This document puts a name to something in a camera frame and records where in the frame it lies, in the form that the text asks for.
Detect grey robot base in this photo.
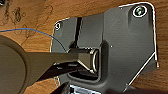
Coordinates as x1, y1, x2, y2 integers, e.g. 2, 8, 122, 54
49, 2, 159, 94

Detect robot torso column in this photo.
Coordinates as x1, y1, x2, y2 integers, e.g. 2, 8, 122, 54
0, 33, 101, 94

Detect thin blue cable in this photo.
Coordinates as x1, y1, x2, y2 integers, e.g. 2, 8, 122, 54
0, 27, 70, 53

